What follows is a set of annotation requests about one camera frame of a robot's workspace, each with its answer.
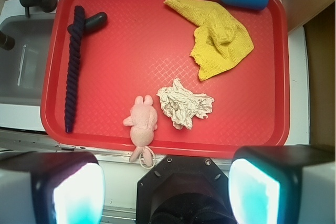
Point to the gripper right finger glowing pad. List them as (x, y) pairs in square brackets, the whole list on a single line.
[(283, 184)]

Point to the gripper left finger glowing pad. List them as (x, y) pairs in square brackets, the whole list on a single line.
[(46, 187)]

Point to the pink plush bunny toy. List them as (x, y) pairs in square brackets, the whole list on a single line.
[(142, 122)]

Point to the grey toy sink basin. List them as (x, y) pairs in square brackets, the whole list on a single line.
[(23, 67)]

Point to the crumpled white paper towel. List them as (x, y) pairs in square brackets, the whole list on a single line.
[(181, 105)]

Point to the red plastic tray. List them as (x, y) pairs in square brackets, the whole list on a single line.
[(144, 46)]

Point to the yellow microfiber cloth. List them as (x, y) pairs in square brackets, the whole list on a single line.
[(221, 41)]

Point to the dark grey oblong capsule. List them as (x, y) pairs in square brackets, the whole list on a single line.
[(95, 22)]

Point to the brown cardboard panel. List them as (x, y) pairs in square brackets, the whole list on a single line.
[(317, 17)]

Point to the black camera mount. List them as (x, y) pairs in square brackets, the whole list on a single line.
[(182, 189)]

